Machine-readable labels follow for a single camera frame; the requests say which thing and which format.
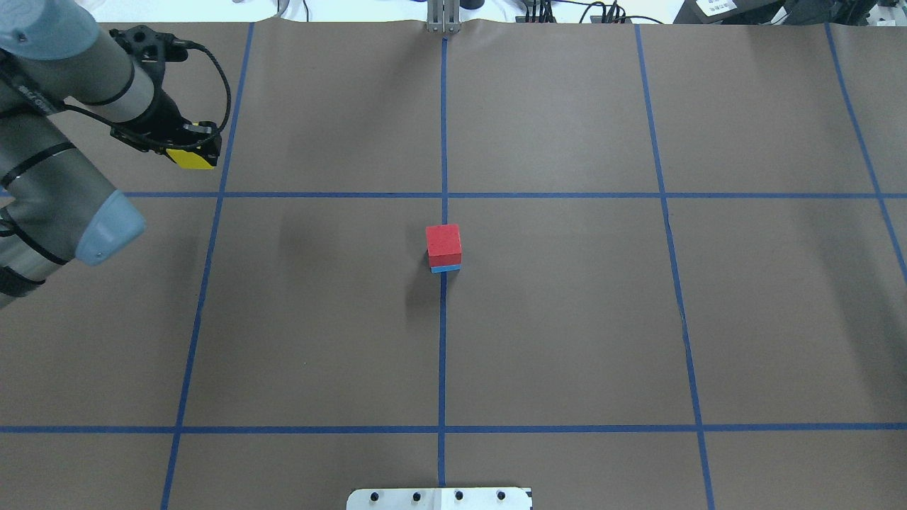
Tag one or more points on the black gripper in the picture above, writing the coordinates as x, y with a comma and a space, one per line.
162, 112

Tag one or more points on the red foam block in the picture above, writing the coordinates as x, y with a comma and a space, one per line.
444, 244

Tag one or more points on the blue foam block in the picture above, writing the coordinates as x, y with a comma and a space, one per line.
445, 268

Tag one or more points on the yellow foam block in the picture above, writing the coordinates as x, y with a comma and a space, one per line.
204, 155

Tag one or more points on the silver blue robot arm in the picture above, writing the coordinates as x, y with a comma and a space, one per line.
57, 58

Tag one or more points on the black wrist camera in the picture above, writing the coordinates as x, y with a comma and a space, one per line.
147, 45

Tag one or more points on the aluminium frame post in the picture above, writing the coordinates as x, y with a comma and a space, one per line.
443, 16

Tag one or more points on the white pedestal base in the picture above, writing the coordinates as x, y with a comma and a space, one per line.
441, 498

